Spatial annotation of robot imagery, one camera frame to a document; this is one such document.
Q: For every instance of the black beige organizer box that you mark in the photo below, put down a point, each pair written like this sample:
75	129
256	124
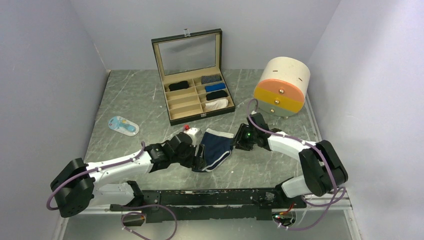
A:
188	57

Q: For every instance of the blue rolled cloth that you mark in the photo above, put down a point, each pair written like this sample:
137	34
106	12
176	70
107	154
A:
215	87

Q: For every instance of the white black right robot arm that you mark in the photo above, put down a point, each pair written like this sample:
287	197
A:
322	169

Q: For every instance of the black underwear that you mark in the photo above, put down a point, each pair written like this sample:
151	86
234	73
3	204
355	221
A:
179	86

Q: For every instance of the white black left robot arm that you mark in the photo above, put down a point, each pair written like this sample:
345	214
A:
81	185

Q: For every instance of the round cream drawer cabinet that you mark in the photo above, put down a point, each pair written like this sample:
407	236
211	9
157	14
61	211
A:
282	87

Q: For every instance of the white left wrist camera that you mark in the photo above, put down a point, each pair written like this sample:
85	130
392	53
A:
194	133

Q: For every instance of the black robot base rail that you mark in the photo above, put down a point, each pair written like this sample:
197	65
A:
217	204

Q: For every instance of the navy white underwear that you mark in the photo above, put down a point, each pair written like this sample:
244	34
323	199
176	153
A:
214	148

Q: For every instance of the striped rolled cloth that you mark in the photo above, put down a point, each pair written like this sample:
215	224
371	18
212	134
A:
207	79

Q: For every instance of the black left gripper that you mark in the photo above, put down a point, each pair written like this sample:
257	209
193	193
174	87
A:
195	162

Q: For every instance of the white rolled cloth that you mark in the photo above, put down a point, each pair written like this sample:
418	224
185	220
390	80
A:
216	104

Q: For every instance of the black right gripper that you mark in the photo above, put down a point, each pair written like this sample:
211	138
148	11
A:
239	141

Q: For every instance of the blue packaged item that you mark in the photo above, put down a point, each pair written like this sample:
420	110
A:
123	126

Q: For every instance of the black rolled cloth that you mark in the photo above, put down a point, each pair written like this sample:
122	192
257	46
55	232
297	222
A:
216	95

